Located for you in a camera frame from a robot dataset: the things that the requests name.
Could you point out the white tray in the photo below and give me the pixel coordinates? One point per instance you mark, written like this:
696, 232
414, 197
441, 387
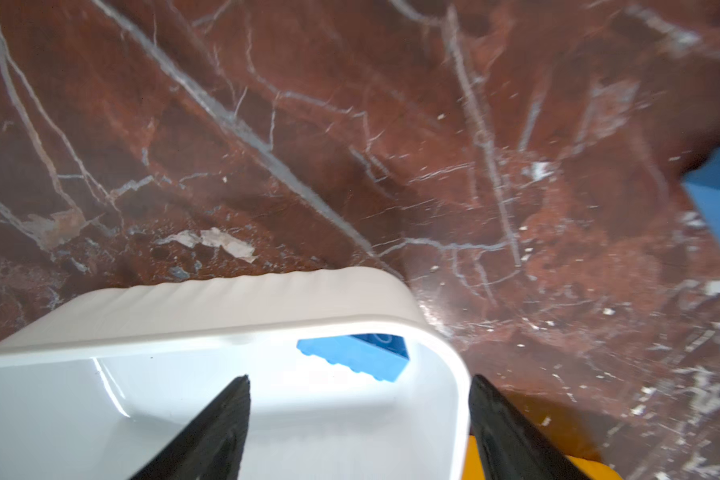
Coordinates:
96, 388

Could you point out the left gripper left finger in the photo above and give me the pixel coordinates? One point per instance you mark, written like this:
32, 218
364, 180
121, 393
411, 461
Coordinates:
211, 446

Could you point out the yellow tray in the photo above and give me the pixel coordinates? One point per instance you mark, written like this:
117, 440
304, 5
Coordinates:
473, 469

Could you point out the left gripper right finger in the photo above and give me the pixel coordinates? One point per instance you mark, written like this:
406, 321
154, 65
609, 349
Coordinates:
510, 446

